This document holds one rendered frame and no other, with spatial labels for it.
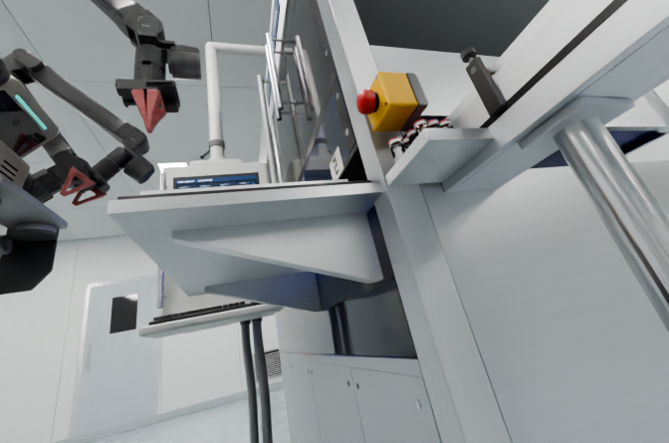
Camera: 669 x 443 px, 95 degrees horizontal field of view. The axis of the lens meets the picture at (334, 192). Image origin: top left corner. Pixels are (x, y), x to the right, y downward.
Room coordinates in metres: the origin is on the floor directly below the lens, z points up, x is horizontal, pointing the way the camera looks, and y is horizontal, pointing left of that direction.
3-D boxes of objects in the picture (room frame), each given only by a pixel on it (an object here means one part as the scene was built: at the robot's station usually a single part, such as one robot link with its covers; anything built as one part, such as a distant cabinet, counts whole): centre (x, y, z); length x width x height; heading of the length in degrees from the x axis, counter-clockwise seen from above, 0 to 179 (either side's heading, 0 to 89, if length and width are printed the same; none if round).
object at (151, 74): (0.45, 0.32, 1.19); 0.10 x 0.07 x 0.07; 110
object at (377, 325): (1.46, 0.28, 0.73); 1.98 x 0.01 x 0.25; 21
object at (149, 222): (0.76, 0.19, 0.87); 0.70 x 0.48 x 0.02; 21
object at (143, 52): (0.46, 0.31, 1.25); 0.07 x 0.06 x 0.07; 114
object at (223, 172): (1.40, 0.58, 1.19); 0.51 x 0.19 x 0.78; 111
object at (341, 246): (0.52, 0.11, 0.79); 0.34 x 0.03 x 0.13; 111
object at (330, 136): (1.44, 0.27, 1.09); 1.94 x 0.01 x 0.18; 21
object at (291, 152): (1.16, 0.16, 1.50); 0.47 x 0.01 x 0.59; 21
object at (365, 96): (0.42, -0.09, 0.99); 0.04 x 0.04 x 0.04; 21
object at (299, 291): (0.99, 0.29, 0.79); 0.34 x 0.03 x 0.13; 111
